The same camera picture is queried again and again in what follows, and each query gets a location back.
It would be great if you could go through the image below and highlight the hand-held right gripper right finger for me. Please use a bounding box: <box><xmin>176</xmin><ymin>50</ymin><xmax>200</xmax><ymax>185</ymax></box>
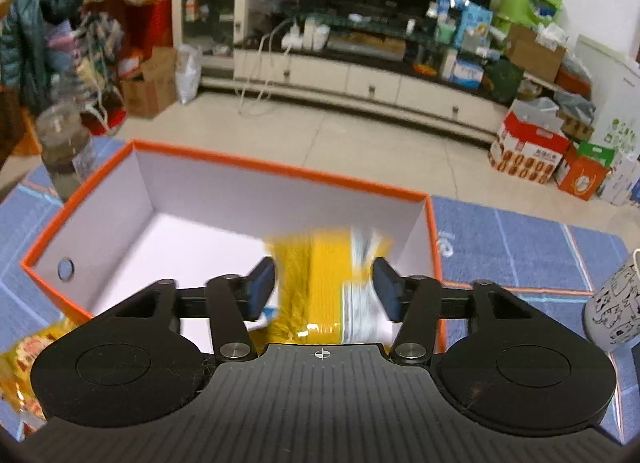
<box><xmin>372</xmin><ymin>257</ymin><xmax>543</xmax><ymax>364</ymax></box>

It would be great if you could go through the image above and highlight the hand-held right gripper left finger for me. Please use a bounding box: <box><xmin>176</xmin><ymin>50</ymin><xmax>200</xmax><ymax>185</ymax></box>
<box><xmin>99</xmin><ymin>257</ymin><xmax>277</xmax><ymax>363</ymax></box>

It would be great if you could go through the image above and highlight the yellow striped snack packet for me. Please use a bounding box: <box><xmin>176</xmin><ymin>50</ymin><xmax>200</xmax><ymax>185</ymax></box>
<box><xmin>247</xmin><ymin>226</ymin><xmax>401</xmax><ymax>347</ymax></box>

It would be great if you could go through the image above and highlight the orange cardboard box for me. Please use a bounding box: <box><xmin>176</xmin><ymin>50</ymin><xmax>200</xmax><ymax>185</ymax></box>
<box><xmin>21</xmin><ymin>139</ymin><xmax>449</xmax><ymax>355</ymax></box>

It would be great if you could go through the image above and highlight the blue checked table mat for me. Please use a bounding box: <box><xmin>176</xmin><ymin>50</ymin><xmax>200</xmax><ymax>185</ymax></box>
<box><xmin>0</xmin><ymin>135</ymin><xmax>640</xmax><ymax>445</ymax></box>

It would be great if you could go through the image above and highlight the red white carton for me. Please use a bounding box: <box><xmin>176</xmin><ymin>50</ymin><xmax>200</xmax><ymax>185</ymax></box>
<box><xmin>487</xmin><ymin>98</ymin><xmax>574</xmax><ymax>186</ymax></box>

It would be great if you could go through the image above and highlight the white television stand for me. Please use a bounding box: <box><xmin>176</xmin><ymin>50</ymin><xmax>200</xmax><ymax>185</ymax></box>
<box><xmin>200</xmin><ymin>13</ymin><xmax>512</xmax><ymax>144</ymax></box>

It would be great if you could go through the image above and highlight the white plastic bag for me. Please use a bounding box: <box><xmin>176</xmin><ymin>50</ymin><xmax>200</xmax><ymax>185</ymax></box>
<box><xmin>175</xmin><ymin>44</ymin><xmax>204</xmax><ymax>106</ymax></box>

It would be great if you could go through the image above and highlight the orange green carton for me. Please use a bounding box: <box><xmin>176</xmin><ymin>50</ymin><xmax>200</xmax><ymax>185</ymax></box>
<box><xmin>555</xmin><ymin>142</ymin><xmax>617</xmax><ymax>202</ymax></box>

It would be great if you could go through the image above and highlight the white cat print cup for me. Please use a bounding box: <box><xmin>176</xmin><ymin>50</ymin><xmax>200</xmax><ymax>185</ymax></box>
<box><xmin>582</xmin><ymin>249</ymin><xmax>640</xmax><ymax>352</ymax></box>

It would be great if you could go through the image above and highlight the open brown cardboard box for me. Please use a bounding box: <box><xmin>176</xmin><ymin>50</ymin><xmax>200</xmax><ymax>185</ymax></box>
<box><xmin>121</xmin><ymin>46</ymin><xmax>179</xmax><ymax>119</ymax></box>

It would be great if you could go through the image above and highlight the clear plastic jar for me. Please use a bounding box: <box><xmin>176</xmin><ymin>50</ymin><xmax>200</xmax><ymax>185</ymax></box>
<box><xmin>36</xmin><ymin>102</ymin><xmax>99</xmax><ymax>202</ymax></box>

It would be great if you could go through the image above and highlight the yellow red snack packet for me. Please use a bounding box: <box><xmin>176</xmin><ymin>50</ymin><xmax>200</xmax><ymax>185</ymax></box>
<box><xmin>0</xmin><ymin>318</ymin><xmax>85</xmax><ymax>440</ymax></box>

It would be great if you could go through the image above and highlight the white glass door cabinet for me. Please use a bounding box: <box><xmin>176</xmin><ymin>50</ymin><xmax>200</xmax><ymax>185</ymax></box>
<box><xmin>171</xmin><ymin>0</ymin><xmax>250</xmax><ymax>50</ymax></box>

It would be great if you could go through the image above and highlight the white appliance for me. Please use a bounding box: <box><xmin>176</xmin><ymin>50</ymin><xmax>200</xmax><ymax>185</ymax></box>
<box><xmin>575</xmin><ymin>34</ymin><xmax>640</xmax><ymax>156</ymax></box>

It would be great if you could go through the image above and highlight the dark green puffer jacket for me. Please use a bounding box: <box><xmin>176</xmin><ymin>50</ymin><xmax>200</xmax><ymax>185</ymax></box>
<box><xmin>0</xmin><ymin>0</ymin><xmax>85</xmax><ymax>114</ymax></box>

